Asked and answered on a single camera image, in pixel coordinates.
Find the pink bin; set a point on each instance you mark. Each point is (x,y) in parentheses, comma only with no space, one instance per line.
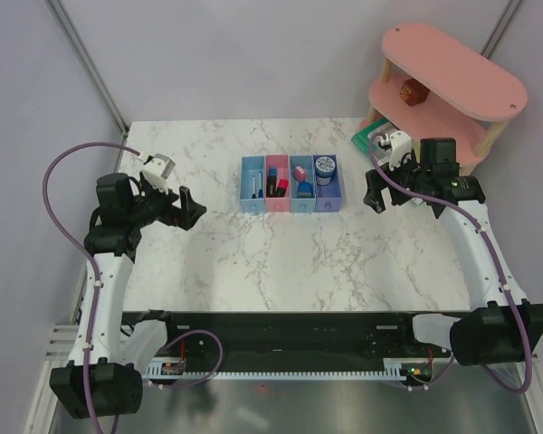
(282,163)

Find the blue highlighter marker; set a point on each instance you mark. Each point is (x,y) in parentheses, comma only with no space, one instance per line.
(271,182)

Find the pink two tier shelf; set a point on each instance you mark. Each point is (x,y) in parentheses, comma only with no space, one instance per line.
(471,98)

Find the purple blue bin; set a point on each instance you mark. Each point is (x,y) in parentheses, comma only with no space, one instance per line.
(329,197)

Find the blue cleaning gel jar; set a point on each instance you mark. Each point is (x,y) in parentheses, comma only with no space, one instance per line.
(325,168)

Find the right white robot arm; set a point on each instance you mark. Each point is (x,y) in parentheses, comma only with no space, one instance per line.
(502,326)

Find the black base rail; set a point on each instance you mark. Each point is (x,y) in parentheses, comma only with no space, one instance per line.
(380,334)

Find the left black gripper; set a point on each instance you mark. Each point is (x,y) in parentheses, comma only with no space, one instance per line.
(175,216)

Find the red brown small box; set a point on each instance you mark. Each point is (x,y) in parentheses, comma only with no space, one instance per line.
(414,92)

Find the blue pencil sharpener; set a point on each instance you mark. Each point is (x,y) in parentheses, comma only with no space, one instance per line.
(305,190)

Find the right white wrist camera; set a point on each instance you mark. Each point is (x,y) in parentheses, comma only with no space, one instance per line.
(393,149)

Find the light blue end bin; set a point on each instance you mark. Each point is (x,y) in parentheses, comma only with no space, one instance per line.
(250,165)

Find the pink highlighter marker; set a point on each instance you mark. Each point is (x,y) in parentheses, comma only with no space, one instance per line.
(282,188)

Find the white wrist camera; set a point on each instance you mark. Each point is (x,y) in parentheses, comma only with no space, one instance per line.
(393,149)
(156,171)

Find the black capped pen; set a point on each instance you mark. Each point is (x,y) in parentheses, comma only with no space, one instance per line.
(254,187)

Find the white cable duct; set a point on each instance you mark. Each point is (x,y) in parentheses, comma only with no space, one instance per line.
(171,370)

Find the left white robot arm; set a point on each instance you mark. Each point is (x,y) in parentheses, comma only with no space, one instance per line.
(104,373)

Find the green spiral notebook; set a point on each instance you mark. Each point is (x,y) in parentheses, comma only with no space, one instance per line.
(365,141)

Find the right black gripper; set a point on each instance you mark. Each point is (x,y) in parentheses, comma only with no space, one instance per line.
(373,197)

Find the pink eraser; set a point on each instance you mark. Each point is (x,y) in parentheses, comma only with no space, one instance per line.
(300,174)

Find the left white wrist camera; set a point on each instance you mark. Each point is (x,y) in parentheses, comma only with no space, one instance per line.
(156,171)

